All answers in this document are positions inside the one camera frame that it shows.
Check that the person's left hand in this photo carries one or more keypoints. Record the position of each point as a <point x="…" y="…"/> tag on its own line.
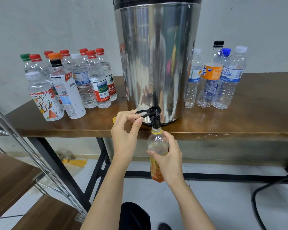
<point x="124" y="142"/>

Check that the person's right hand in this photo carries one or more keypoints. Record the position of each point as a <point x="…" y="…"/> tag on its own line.
<point x="172" y="165"/>

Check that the yellow label plastic bottle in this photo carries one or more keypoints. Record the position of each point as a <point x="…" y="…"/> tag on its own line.
<point x="157" y="143"/>

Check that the white-cap blue-label bottle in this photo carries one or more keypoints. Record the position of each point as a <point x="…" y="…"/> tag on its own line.
<point x="84" y="83"/>

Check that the white patterned label plastic bottle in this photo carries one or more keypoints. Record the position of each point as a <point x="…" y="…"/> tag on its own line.
<point x="44" y="100"/>

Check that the stainless steel water dispenser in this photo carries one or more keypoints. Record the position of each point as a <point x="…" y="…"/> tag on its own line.
<point x="153" y="55"/>

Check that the slim blue label plastic bottle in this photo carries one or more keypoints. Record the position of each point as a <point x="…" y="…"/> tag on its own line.
<point x="194" y="74"/>

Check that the green red label plastic bottle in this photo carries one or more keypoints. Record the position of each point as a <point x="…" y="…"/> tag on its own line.
<point x="83" y="51"/>

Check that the orange label black cap bottle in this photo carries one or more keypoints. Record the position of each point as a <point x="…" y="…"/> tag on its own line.
<point x="211" y="71"/>

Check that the white cap blue label bottle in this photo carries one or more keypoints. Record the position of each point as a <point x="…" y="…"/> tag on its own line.
<point x="230" y="76"/>

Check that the orange cap clear plastic bottle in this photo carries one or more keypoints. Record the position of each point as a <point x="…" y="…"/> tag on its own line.
<point x="55" y="55"/>

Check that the wooden metal shelf rack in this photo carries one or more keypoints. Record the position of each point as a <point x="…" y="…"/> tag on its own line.
<point x="7" y="182"/>

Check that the blue cap plastic bottle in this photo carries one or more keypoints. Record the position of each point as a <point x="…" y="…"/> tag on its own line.
<point x="226" y="52"/>

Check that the green label plastic water bottle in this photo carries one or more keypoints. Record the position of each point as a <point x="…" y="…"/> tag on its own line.
<point x="25" y="59"/>

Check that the person's left forearm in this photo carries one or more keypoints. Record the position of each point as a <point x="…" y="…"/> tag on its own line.
<point x="108" y="203"/>

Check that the person's right forearm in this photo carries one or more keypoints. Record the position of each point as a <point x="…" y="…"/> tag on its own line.
<point x="193" y="210"/>

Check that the person's black shoe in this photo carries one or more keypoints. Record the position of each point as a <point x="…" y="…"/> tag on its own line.
<point x="165" y="226"/>

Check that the person's black trouser leg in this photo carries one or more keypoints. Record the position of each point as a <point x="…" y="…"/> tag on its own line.
<point x="134" y="219"/>

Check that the yellow debris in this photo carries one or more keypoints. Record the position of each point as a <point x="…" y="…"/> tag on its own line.
<point x="74" y="162"/>

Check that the black metal table frame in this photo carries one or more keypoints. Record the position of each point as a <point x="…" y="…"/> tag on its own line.
<point x="216" y="176"/>

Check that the wooden stool with black frame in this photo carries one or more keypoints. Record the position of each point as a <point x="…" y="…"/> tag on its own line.
<point x="277" y="191"/>

